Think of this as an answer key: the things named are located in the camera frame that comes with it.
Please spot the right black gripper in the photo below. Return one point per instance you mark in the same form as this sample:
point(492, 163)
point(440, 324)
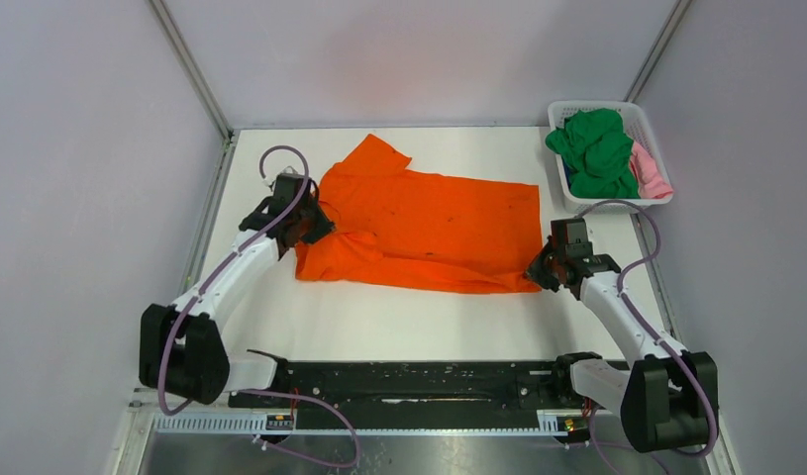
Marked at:
point(535, 271)

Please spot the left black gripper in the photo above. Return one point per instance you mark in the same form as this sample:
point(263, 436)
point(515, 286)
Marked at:
point(324, 228)

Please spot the orange t shirt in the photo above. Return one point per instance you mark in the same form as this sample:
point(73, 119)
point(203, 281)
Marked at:
point(426, 231)

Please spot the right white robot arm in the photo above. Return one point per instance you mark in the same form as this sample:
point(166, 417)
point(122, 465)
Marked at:
point(667, 398)

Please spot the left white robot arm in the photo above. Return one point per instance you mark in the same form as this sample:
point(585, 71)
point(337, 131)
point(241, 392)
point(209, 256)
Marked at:
point(181, 348)

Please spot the green t shirt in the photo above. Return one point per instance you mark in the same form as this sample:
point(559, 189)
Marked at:
point(596, 152)

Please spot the pink t shirt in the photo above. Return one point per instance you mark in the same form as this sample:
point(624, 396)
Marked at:
point(651, 184)

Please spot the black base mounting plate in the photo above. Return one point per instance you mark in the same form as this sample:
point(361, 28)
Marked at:
point(432, 394)

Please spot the white plastic basket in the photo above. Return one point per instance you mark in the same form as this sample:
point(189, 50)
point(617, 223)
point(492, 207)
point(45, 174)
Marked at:
point(636, 126)

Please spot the white slotted cable duct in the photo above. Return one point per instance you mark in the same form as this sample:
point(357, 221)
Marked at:
point(284, 424)

